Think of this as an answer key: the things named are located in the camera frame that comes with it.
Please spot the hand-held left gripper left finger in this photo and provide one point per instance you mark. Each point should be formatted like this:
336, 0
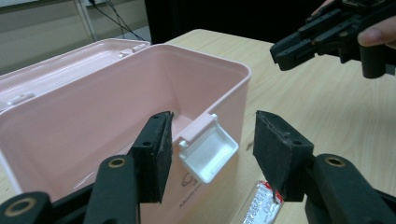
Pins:
154, 155

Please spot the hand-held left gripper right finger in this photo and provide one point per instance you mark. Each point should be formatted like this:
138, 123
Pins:
280, 146

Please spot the white and red toothpaste tube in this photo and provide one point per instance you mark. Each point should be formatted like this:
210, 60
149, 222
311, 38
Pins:
263, 207

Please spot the pink storage box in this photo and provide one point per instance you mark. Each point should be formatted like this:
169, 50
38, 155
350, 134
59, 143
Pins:
93, 118

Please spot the dark curtain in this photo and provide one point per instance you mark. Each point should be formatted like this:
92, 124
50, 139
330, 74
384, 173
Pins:
233, 15

